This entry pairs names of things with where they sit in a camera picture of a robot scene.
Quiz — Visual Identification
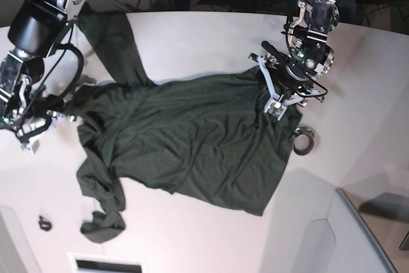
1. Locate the dark green t-shirt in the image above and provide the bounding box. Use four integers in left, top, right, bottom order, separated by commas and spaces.
64, 12, 302, 244

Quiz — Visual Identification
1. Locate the grey tape roll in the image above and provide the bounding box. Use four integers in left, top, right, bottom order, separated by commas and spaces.
293, 125, 315, 156

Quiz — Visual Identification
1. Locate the small black clip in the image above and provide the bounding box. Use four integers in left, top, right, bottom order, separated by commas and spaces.
38, 215, 52, 231

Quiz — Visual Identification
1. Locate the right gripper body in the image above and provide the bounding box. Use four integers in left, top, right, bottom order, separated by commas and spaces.
3, 109, 53, 136

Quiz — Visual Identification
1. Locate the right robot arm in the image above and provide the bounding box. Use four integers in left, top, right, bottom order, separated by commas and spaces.
1, 0, 86, 152

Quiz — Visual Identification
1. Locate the white table cable slot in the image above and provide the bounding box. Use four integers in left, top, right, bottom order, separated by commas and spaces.
67, 253, 150, 273

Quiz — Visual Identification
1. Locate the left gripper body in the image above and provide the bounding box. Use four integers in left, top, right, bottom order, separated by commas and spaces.
275, 65, 322, 97

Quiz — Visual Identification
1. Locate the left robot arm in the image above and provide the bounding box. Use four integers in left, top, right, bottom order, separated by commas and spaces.
249, 0, 340, 120

